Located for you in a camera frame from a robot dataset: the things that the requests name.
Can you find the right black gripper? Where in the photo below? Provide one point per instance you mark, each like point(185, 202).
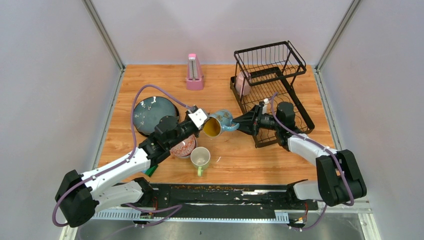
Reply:
point(246, 125)

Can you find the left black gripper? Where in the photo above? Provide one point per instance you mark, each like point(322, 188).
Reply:
point(198, 131)

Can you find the blue mug yellow inside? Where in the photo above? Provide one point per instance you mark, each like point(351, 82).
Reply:
point(220, 122)

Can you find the pink metronome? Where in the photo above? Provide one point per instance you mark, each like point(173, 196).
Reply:
point(195, 78)

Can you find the pink mug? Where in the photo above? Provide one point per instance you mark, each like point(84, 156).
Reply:
point(241, 85)

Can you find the black wire dish rack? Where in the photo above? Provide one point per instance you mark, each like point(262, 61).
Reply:
point(272, 70)

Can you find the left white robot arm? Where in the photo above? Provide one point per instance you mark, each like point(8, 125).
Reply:
point(81, 195)

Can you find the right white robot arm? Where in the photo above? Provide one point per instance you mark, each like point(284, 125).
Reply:
point(339, 179)

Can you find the red patterned bowl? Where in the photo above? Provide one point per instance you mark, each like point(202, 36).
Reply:
point(190, 141)

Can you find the black bottom plate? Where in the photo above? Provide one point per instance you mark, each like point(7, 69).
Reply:
point(145, 119)

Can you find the dark blue floral plate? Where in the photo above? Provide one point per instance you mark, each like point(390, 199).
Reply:
point(154, 101)

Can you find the blue green striped block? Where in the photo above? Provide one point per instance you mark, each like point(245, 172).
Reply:
point(149, 172)

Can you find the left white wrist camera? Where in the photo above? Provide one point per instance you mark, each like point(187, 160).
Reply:
point(198, 116)

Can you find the green handled cream mug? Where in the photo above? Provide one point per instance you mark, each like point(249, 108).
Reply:
point(200, 158)

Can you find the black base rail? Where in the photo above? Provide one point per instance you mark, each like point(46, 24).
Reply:
point(225, 201)

